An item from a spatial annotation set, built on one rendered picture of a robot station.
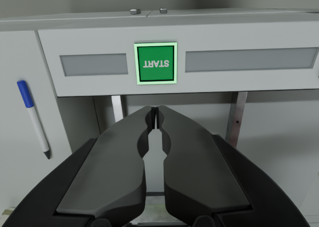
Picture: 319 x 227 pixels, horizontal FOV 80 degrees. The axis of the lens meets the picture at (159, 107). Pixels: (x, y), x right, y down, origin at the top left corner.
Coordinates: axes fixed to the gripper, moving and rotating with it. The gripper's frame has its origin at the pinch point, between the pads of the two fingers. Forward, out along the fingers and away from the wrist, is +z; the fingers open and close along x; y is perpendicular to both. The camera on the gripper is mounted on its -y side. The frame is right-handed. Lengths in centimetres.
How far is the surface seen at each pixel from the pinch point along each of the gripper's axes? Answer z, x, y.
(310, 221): 27, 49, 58
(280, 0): 111, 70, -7
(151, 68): 14.2, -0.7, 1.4
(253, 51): 15.1, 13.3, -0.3
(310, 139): 29, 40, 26
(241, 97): 25.7, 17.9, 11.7
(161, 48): 14.2, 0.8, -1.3
